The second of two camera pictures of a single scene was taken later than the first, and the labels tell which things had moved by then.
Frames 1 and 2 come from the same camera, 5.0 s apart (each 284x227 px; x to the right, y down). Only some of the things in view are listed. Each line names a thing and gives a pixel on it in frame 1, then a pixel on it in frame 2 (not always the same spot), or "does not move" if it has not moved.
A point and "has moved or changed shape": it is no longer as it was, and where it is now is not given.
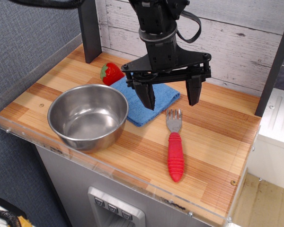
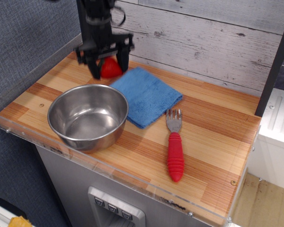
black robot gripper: (165, 63) -> (99, 41)
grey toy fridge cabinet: (90, 197) does not move
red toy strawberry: (110, 73) has moved or changed shape
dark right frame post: (274, 71) does not move
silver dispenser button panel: (110, 212) does not move
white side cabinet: (271, 157) does not move
